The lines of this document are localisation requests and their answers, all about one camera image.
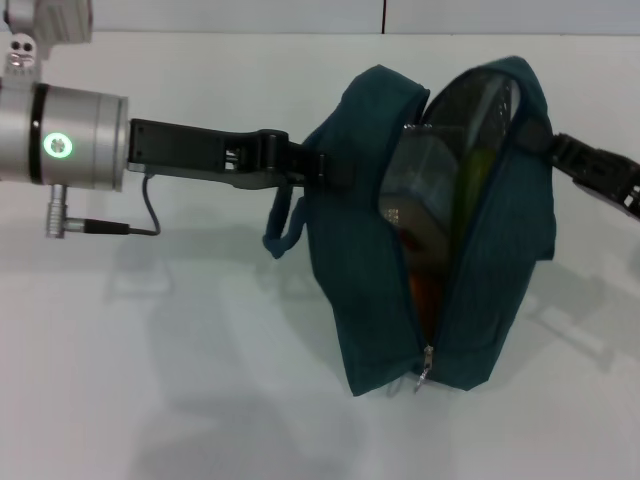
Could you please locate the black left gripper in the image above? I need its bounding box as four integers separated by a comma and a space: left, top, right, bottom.
127, 118, 357, 191

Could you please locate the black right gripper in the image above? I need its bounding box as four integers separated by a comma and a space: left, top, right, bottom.
547, 130, 640, 222

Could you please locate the dark teal insulated lunch bag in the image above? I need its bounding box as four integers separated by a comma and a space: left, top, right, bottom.
262, 54, 559, 397

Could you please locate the clear blue-rimmed food container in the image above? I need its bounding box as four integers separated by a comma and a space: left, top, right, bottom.
379, 124, 459, 224

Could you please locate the green cucumber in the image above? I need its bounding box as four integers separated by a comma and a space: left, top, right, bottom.
452, 147, 501, 241

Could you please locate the orange pear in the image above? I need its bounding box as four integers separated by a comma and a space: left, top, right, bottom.
407, 269, 442, 344

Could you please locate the dark left arm cable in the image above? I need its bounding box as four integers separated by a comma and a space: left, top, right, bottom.
84, 172, 161, 236

